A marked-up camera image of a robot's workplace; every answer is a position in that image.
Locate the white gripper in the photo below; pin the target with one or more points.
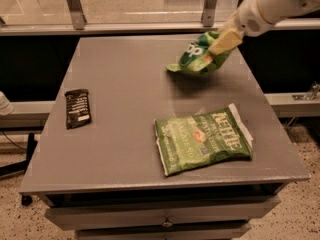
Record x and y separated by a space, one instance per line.
250 16

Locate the green rice chip bag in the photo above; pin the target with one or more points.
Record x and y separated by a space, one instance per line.
197 59

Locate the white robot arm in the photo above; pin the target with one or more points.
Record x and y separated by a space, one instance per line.
284 9

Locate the green jalapeno chip bag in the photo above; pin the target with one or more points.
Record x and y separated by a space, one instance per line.
196 141

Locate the black snack bar wrapper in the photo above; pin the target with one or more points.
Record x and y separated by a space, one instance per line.
77 108

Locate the grey cabinet drawer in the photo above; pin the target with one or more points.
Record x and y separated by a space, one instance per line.
156 214

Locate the white object at left edge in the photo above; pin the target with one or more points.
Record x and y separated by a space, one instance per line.
6 107

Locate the black chair base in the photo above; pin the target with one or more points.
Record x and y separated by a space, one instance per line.
26 200

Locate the right metal rail bracket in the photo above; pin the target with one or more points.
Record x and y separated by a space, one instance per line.
208 14

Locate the metal rail bracket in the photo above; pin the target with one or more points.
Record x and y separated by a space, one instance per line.
208 14
77 15

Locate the metal bracket on ledge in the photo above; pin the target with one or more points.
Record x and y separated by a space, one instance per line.
310 94

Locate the left metal rail bracket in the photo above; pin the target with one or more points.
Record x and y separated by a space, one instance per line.
77 15

